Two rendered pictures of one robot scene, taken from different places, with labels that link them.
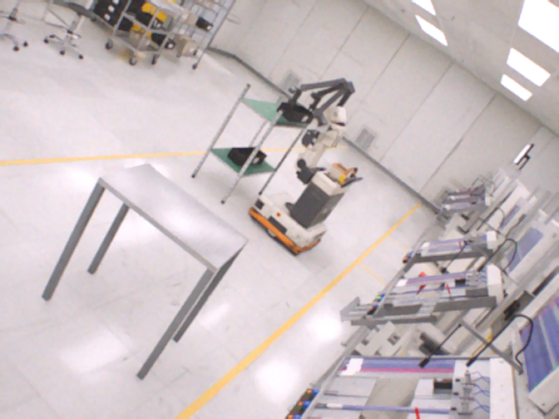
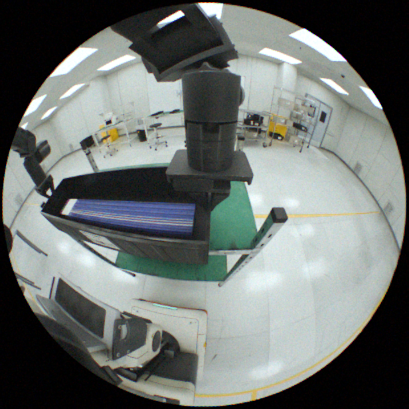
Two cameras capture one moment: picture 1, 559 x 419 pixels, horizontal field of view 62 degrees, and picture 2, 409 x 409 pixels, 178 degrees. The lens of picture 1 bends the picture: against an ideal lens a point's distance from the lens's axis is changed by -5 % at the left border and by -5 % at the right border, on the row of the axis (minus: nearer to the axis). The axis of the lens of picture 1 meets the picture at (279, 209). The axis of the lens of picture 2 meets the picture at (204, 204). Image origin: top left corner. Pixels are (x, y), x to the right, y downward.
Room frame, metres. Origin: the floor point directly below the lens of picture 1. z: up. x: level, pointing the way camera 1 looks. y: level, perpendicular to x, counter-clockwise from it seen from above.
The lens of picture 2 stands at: (5.14, 0.18, 1.28)
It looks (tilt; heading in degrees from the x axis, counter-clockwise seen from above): 48 degrees down; 77
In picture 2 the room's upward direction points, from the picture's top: straight up
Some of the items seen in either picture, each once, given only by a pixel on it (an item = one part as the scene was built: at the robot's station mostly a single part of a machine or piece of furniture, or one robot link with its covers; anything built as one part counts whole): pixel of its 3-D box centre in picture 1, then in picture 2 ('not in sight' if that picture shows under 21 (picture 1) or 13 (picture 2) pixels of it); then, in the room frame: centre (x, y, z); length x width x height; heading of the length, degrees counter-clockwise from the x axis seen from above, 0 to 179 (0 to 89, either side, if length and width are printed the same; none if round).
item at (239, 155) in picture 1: (247, 155); not in sight; (4.94, 0.60, 0.41); 0.57 x 0.17 x 0.11; 166
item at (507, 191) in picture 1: (483, 221); not in sight; (7.54, -2.71, 0.95); 1.36 x 0.82 x 1.90; 76
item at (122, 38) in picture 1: (145, 28); (251, 127); (7.08, 3.20, 0.50); 0.90 x 0.54 x 1.00; 0
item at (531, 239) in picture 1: (530, 254); not in sight; (2.96, -1.43, 1.52); 0.51 x 0.13 x 0.27; 166
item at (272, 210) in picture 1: (289, 219); (164, 341); (4.75, -0.15, 0.16); 0.67 x 0.64 x 0.25; 74
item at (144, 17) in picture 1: (149, 20); (251, 122); (7.05, 3.21, 0.63); 0.40 x 0.30 x 0.14; 0
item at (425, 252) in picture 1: (449, 285); not in sight; (4.42, -1.74, 0.66); 1.01 x 0.73 x 1.31; 76
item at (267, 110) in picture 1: (254, 145); (160, 238); (4.94, 0.60, 0.55); 0.91 x 0.46 x 1.10; 166
